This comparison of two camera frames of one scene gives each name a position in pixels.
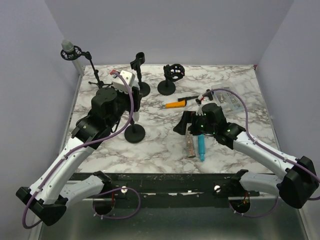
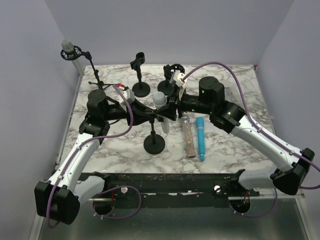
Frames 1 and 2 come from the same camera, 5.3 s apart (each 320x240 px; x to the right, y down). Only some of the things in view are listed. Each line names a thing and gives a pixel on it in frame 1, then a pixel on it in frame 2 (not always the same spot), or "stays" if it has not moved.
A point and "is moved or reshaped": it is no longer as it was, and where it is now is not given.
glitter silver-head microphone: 191,151 stays
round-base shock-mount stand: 172,73 stays
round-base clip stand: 144,87 stays
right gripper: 188,117 -> 170,110
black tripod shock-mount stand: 76,54 stays
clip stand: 134,133 -> 154,143
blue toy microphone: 201,147 stays
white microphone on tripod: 68,46 stays
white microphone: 136,116 is moved or reshaped
